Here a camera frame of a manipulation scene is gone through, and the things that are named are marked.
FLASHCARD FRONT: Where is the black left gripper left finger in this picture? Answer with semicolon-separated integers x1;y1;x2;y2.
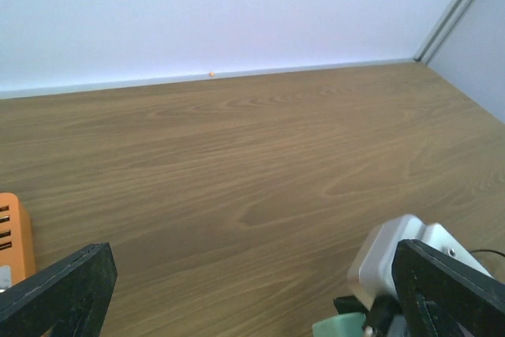
1;242;117;336

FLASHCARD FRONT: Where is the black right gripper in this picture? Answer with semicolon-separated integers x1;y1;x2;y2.
333;295;406;337

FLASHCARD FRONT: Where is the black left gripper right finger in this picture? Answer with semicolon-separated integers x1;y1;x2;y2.
393;239;504;336

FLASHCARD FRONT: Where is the green plug adapter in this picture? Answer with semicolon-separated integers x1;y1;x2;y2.
312;313;366;337

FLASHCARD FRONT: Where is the orange power strip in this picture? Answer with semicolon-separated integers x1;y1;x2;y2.
0;193;36;292

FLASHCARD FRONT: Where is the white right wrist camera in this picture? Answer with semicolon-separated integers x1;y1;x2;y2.
346;213;494;306

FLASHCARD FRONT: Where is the black thin wire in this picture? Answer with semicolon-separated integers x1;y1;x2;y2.
469;249;505;259

